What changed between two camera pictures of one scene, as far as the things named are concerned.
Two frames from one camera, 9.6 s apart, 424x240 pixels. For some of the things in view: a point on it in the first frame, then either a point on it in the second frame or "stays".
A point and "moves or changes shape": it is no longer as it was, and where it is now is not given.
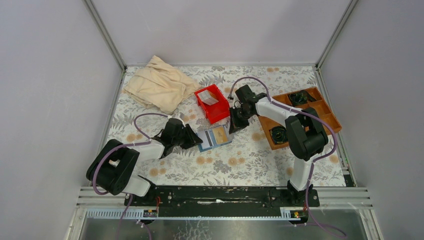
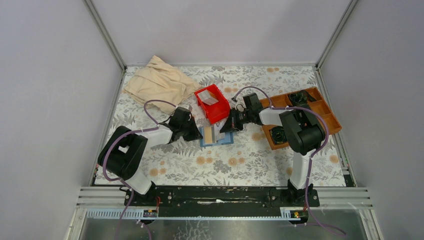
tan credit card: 220,134 to 208,134
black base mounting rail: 224,197 stays
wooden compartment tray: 277,133 stays
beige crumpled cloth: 160,85 stays
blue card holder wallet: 214,137 moves or changes shape
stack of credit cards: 207,97 stays
